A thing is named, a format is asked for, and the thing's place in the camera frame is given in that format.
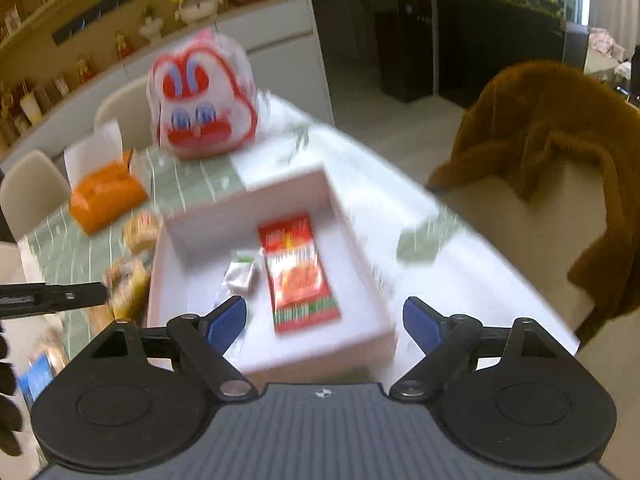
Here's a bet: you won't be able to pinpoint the pale pink cardboard box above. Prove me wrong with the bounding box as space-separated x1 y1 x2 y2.
145 164 401 376

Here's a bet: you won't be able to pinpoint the black water dispenser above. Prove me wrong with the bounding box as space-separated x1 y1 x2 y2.
374 0 436 103

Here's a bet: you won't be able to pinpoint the person's left hand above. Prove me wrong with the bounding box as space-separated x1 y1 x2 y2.
0 332 24 457

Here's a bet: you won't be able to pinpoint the white leaf print tablecloth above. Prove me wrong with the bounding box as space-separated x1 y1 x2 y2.
230 95 581 381

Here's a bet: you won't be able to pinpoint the pale bottle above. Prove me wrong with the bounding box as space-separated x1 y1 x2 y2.
20 92 43 126

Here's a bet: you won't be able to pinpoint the black sign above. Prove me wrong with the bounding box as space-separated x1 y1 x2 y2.
51 0 141 46

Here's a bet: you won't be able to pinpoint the snacks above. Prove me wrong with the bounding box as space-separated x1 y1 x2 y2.
257 214 342 336

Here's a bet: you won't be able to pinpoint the long cartoon cracker packet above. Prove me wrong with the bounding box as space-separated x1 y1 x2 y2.
102 255 151 321

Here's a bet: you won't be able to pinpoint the blue snack packet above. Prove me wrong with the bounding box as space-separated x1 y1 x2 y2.
17 352 66 406

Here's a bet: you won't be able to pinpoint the white cartoon figurine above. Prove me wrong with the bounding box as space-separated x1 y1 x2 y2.
170 0 223 26

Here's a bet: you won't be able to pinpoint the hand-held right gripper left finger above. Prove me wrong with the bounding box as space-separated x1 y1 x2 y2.
90 296 258 403

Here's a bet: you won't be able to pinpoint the small white figurine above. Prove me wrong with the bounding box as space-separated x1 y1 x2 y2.
137 7 166 43

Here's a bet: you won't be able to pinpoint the beige chair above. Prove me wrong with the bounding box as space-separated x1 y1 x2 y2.
430 160 621 351

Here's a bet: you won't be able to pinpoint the dark cabinet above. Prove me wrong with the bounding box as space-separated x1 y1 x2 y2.
435 0 591 111

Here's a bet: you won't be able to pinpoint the red white rabbit snack bag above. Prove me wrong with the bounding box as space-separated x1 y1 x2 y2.
145 30 261 161

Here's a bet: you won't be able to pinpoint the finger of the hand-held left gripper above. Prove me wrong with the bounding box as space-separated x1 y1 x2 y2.
47 282 109 311

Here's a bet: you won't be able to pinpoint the white cabinet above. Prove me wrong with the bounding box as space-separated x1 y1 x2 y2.
215 10 336 126

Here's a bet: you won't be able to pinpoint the orange tissue box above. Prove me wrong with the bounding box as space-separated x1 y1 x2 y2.
67 149 150 236

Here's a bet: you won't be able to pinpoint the white dining chair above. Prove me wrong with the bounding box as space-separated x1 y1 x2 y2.
94 77 156 151
0 149 73 243

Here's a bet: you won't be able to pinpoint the green checked tablecloth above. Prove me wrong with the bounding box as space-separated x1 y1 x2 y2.
17 145 251 361

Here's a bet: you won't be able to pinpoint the round bun packet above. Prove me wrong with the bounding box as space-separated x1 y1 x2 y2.
122 210 161 253

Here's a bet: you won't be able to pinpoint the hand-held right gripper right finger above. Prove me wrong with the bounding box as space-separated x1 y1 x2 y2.
390 296 576 402

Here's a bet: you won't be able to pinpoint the small white green candy packet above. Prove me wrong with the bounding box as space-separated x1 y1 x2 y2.
222 250 266 291

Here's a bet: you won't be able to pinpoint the white tissue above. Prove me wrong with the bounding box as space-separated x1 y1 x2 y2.
64 119 125 186

